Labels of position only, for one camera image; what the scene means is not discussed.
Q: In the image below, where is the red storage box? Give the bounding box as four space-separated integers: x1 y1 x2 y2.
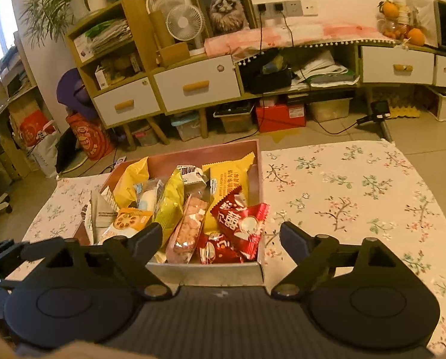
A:
255 104 306 133

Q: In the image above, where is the pink nougat bar packet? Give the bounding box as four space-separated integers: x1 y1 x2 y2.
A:
166 193 210 264

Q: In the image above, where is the plain yellow snack packet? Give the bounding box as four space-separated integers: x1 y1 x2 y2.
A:
113 157 150 208

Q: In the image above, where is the white blue milk candy packet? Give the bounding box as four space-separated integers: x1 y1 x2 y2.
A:
134 178 164 212

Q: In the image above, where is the cream white snack packet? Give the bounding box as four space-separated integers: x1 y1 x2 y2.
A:
81 186 119 245

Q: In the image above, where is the white shopping bag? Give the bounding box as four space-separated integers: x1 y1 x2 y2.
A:
19 110 61 177

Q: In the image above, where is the large red candy packet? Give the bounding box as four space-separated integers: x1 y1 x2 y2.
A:
211 185 269 261

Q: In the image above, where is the white desk fan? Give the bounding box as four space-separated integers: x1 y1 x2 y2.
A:
146 0 205 55

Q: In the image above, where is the fruit bowl with oranges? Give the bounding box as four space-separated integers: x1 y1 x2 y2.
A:
377 0 426 46

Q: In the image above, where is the potted green plant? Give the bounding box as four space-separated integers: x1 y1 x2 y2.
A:
20 0 90 48

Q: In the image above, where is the yellow blue label packet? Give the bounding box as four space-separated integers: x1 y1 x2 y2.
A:
154 169 185 246

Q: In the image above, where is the white walnut snack packet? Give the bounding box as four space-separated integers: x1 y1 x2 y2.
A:
176 165 208 194

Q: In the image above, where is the orange lotus root chip packet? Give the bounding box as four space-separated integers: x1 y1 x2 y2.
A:
99 208 153 244

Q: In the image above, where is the yellow waffle snack packet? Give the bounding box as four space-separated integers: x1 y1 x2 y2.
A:
202 152 255 234

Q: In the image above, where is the wooden shelf cabinet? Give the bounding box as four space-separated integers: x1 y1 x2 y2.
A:
64 0 446 150

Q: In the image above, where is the pink white cardboard box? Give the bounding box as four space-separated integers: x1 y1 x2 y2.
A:
76 140 268 287

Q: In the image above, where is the pink cloth on cabinet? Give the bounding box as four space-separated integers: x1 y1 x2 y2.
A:
204 22 393 62

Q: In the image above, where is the white drawer far left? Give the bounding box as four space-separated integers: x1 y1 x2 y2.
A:
94 78 161 127

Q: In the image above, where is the framed cat picture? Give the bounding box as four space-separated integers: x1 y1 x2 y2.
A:
191 0 257 38

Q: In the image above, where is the purple bag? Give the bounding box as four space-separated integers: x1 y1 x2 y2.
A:
56 68 99 119

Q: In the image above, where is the white drawer centre left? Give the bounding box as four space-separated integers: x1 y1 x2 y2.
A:
155 55 241 113

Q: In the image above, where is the orange printed bag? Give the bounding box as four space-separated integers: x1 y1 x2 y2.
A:
66 113 114 161

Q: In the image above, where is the small red candy packet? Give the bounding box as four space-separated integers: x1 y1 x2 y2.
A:
198 232 244 265

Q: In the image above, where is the floral tablecloth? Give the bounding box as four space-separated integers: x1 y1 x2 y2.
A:
5 139 446 354

